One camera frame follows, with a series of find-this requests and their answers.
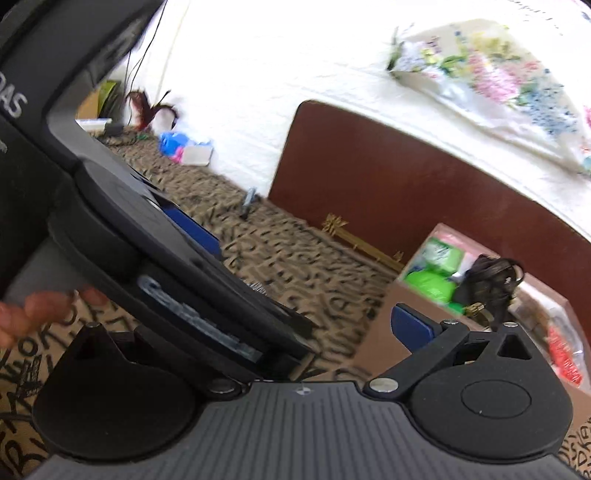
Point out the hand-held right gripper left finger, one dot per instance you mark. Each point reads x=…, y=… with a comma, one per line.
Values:
x=94, y=339

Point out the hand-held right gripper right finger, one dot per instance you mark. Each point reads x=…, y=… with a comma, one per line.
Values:
x=411, y=327

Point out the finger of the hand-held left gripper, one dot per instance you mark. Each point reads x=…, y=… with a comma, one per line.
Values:
x=277, y=318
x=194, y=230

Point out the brown cardboard box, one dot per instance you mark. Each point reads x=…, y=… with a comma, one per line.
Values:
x=375, y=323

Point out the clear zip bag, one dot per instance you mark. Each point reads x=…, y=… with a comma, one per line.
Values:
x=561, y=351

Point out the person's left hand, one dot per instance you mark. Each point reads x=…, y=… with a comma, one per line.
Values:
x=27, y=316

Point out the blue pen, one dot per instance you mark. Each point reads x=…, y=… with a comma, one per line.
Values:
x=249, y=203

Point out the brown letter printed blanket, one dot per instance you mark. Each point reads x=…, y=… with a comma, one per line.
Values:
x=286, y=249

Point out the blue pink tissue pack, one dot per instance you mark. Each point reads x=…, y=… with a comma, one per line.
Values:
x=184, y=148

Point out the small black box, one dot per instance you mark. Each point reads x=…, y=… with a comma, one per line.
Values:
x=114, y=128

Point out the green yellow bag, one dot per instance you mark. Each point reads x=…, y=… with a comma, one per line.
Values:
x=107, y=94

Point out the dark red feather toy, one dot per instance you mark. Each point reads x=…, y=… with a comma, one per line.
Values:
x=147, y=110

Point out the brown wooden headboard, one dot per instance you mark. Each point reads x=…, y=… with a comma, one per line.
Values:
x=392, y=175

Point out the floral plastic bag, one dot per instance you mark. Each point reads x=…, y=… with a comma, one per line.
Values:
x=498, y=78

